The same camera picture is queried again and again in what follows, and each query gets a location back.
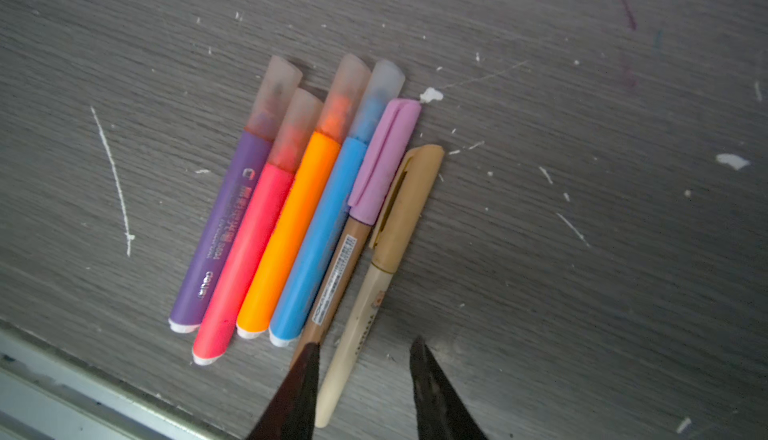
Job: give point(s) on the blue marker pen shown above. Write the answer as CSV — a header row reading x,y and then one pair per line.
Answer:
x,y
317,248

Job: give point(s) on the pink red marker pen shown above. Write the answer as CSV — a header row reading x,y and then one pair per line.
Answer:
x,y
257,225

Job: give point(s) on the purple marker pen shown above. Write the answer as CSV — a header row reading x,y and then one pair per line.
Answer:
x,y
277,88

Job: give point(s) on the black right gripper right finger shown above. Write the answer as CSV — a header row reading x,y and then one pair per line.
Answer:
x,y
440,412

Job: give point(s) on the tan marker pen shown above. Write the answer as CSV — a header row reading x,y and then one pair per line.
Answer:
x,y
400,213

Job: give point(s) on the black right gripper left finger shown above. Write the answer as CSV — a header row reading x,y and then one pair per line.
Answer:
x,y
291,412

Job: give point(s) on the orange marker pen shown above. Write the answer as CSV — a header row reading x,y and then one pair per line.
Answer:
x,y
324,146

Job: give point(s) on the lilac capped tan marker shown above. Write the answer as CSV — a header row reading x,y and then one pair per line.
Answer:
x,y
361,211

